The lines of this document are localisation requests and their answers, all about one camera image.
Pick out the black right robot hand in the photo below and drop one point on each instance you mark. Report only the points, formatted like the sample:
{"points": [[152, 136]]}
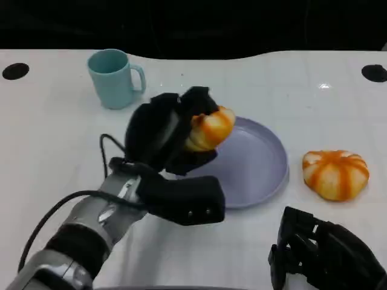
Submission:
{"points": [[329, 256]]}

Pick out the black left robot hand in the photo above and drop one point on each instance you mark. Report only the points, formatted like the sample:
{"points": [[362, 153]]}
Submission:
{"points": [[154, 130]]}

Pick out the orange and white bread roll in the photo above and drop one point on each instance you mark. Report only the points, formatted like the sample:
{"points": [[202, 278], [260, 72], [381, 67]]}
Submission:
{"points": [[211, 130], [335, 175]]}

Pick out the pale green mug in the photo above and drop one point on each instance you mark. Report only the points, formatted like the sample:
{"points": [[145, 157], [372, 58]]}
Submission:
{"points": [[110, 78]]}

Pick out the lilac plate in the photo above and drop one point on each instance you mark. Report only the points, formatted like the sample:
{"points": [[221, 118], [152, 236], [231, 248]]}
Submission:
{"points": [[251, 163]]}

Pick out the black table grommet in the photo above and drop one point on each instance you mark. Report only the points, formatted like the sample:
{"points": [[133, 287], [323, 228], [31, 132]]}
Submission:
{"points": [[375, 73], [15, 71]]}

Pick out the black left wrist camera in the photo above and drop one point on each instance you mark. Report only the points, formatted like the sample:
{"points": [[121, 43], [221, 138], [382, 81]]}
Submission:
{"points": [[187, 196]]}

